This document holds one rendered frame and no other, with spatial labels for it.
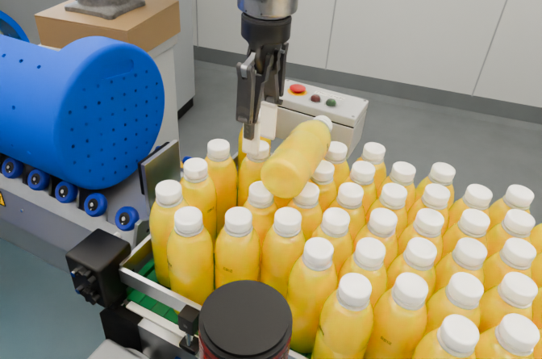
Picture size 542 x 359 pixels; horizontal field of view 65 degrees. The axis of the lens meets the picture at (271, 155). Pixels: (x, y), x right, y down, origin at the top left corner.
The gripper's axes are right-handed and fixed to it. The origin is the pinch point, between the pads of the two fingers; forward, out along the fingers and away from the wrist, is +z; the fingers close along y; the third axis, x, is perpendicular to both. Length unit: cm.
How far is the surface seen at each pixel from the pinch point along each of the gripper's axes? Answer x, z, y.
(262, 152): 1.4, 3.5, 1.2
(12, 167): -47, 16, 16
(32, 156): -33.9, 6.2, 19.7
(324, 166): 12.5, 3.1, -0.2
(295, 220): 13.5, 3.1, 14.6
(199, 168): -5.0, 3.1, 11.2
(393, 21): -26, 52, -271
